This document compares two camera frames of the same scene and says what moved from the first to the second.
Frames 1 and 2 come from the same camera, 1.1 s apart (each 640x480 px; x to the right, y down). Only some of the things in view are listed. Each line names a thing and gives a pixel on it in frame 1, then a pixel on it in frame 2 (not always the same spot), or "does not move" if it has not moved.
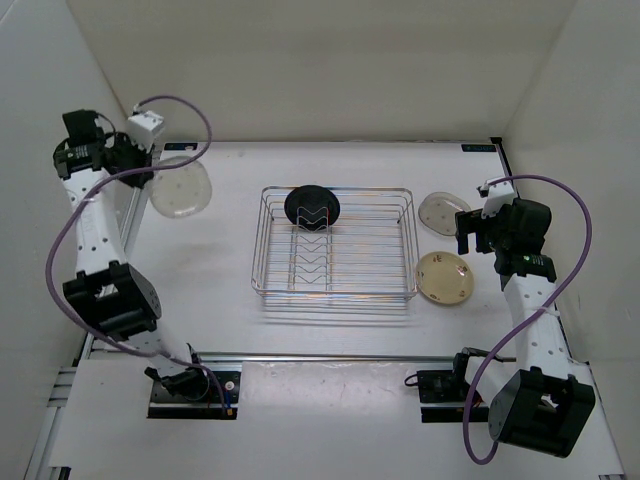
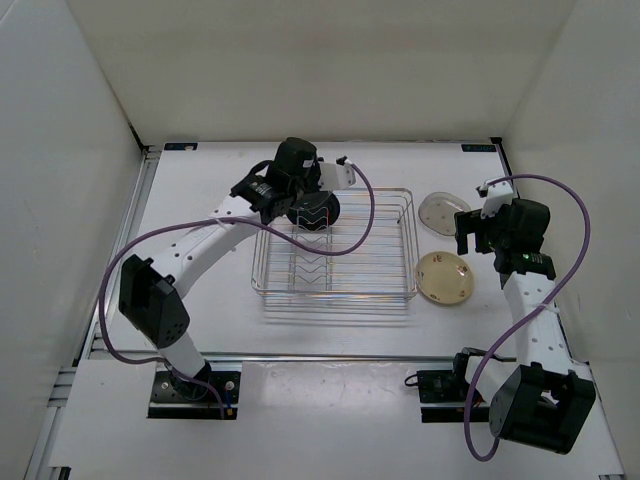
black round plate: (311, 207) does not move
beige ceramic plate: (444, 277) does not move
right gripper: (473, 222) does not move
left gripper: (146, 158) → (314, 171)
